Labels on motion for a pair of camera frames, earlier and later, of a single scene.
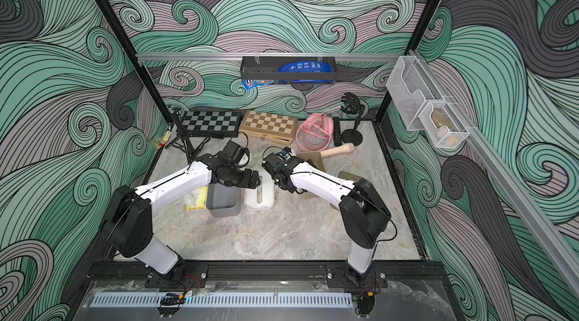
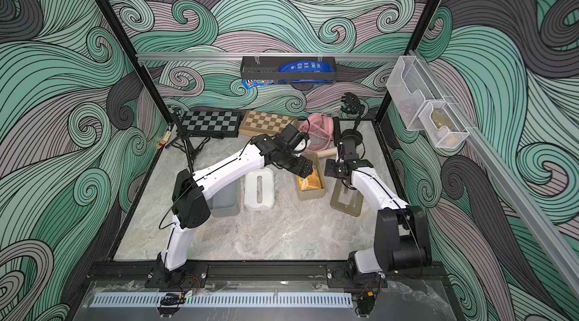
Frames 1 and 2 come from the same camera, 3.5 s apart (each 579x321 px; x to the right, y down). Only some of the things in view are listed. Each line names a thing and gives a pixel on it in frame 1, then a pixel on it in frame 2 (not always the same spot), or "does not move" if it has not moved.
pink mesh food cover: x=315 y=134 does not move
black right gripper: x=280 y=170 -> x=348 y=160
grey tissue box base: x=223 y=200 does not move
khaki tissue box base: x=316 y=159 does not move
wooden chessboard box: x=268 y=126 does not move
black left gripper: x=246 y=181 -> x=304 y=172
